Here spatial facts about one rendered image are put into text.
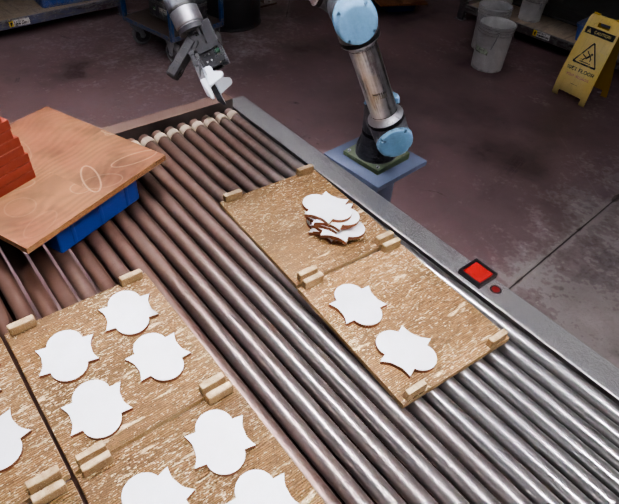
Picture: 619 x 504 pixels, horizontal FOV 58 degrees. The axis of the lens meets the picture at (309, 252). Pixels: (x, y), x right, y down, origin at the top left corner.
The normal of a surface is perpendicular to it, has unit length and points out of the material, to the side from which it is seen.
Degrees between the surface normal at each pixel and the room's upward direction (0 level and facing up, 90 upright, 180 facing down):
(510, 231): 0
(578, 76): 78
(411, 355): 0
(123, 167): 0
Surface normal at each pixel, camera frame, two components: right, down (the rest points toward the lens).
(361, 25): 0.11, 0.61
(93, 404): 0.06, -0.73
